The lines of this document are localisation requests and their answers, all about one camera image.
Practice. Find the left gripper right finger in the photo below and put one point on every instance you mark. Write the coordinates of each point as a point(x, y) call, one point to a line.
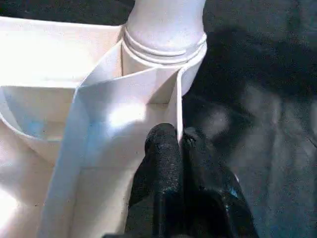
point(213, 198)

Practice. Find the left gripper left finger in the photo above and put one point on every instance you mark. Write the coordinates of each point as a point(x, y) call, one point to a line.
point(158, 188)

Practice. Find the white plastic table top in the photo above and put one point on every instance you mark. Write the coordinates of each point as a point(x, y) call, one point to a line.
point(49, 99)

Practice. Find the white plastic table leg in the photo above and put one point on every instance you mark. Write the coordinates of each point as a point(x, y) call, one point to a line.
point(166, 25)

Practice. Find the black work mat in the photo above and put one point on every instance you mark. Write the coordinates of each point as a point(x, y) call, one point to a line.
point(257, 124)

